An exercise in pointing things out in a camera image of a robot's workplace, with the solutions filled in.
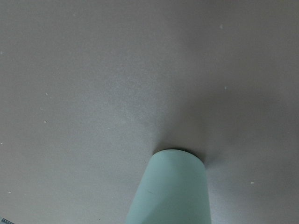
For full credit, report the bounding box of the green cup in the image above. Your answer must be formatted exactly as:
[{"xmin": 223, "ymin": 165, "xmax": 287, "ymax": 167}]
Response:
[{"xmin": 125, "ymin": 149, "xmax": 211, "ymax": 224}]

